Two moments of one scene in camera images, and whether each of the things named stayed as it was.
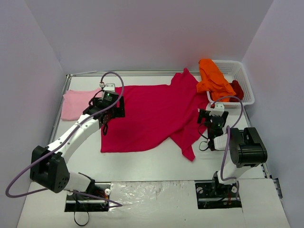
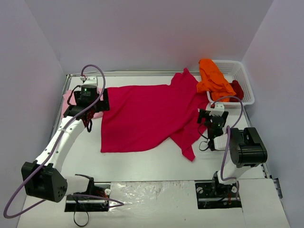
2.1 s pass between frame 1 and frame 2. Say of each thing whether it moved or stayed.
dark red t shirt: stayed
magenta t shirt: stayed
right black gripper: stayed
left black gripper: moved
